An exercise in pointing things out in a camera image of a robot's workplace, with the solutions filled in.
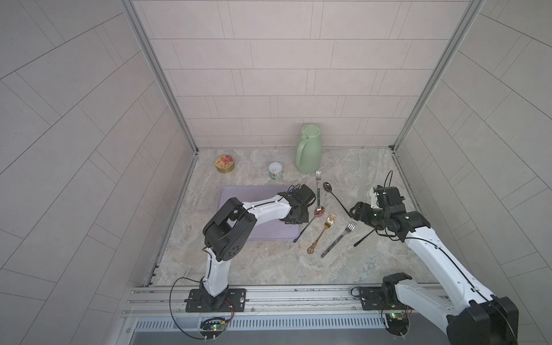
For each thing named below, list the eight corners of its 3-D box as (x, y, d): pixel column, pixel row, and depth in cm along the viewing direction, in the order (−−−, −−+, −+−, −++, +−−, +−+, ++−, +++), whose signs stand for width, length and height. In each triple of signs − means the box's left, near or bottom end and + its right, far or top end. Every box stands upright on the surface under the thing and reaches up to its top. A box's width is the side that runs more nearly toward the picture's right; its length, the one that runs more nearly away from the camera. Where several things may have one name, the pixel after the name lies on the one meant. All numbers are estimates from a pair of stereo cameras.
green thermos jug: (295, 177, 107) (298, 144, 89) (295, 158, 115) (297, 124, 97) (319, 177, 107) (327, 144, 89) (317, 158, 115) (323, 124, 97)
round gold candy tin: (215, 172, 108) (213, 167, 105) (219, 159, 114) (217, 154, 111) (233, 172, 108) (231, 167, 105) (235, 160, 114) (234, 154, 111)
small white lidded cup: (268, 180, 105) (267, 173, 101) (269, 169, 110) (268, 162, 105) (281, 180, 105) (281, 173, 101) (282, 169, 110) (282, 162, 105)
